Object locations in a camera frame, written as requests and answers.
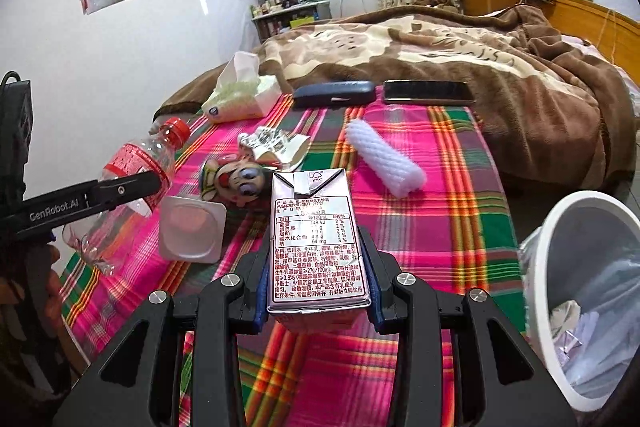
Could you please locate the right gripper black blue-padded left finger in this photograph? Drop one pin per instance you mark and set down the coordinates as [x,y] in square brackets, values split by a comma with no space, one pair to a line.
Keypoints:
[135,380]

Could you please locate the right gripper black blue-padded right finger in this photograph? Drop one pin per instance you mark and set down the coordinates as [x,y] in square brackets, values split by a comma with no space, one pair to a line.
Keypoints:
[498,378]

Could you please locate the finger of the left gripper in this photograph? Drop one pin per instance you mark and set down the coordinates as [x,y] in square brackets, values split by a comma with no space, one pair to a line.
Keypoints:
[69,204]

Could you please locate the clear plastic bottle red cap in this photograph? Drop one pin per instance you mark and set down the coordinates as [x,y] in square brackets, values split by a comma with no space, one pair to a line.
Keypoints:
[105,240]

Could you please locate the milk carton box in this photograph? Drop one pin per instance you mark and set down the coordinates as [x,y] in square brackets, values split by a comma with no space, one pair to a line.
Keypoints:
[317,280]

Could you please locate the patterned paper cup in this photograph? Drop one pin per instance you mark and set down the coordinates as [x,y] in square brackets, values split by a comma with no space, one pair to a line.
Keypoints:
[275,148]

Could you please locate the white round trash bin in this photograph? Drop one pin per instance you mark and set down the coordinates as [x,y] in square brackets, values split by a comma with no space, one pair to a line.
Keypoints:
[537,296]

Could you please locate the translucent trash bag liner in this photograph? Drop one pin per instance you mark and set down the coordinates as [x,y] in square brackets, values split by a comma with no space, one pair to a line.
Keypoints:
[595,296]

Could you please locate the white plastic yogurt cup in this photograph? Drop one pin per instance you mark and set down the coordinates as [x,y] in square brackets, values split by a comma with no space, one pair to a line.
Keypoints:
[191,230]

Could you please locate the pink green plaid blanket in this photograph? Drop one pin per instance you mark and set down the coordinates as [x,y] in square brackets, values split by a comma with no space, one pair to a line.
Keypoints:
[456,234]

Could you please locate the tissue pack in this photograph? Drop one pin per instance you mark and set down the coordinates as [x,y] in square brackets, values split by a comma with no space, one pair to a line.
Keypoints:
[241,93]

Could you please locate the black smartphone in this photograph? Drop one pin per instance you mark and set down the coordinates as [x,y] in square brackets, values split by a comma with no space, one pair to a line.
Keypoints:
[427,93]

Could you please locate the dark blue glasses case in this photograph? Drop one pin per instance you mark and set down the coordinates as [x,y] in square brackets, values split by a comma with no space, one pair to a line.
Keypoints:
[335,94]

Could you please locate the brown patterned bed blanket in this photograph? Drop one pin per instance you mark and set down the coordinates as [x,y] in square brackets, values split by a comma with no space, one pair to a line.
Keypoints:
[550,112]

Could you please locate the cluttered side table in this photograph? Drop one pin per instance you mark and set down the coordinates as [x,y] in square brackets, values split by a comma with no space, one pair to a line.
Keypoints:
[282,20]

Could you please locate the wooden bed headboard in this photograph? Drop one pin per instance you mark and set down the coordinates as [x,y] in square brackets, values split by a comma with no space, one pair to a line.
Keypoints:
[616,36]

